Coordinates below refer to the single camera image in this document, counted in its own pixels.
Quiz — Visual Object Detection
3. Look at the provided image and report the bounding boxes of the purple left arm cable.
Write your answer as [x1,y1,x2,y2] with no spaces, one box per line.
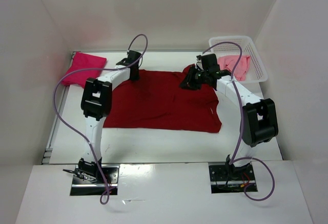
[53,34,149,205]

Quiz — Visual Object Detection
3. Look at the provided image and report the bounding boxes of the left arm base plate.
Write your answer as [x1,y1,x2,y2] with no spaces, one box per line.
[65,165,120,196]

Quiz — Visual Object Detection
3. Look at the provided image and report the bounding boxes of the white plastic basket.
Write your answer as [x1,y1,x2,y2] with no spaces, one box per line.
[209,35,268,84]

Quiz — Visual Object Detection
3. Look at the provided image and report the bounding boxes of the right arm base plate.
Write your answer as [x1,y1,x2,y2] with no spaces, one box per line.
[209,162,258,194]

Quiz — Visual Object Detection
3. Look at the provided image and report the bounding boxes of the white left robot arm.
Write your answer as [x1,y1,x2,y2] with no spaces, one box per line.
[78,65,139,180]

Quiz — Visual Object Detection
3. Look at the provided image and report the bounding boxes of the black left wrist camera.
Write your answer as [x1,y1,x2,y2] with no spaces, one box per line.
[116,50,142,67]

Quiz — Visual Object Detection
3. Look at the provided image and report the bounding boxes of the light pink t-shirt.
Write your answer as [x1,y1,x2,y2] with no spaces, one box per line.
[218,55,251,81]

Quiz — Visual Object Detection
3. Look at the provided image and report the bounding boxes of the pink-red t-shirt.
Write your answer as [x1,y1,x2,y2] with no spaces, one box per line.
[61,52,107,88]

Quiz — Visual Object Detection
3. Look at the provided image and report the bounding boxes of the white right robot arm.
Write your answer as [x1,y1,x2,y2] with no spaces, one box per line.
[180,65,278,178]

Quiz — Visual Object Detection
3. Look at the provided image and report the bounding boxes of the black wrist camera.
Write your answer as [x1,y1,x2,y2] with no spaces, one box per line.
[196,53,220,73]
[116,50,142,67]

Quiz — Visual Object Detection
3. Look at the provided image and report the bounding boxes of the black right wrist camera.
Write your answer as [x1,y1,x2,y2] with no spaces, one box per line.
[196,53,220,73]

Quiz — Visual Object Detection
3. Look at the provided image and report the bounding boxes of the dark red t-shirt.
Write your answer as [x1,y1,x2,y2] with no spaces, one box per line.
[103,67,222,133]

